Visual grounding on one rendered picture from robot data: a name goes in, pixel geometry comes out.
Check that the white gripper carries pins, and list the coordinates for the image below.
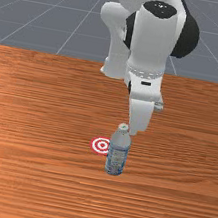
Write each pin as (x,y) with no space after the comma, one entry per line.
(143,97)

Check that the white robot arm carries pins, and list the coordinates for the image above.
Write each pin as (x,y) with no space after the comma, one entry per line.
(150,37)

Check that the clear plastic bottle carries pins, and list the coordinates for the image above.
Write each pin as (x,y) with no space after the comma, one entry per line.
(118,150)

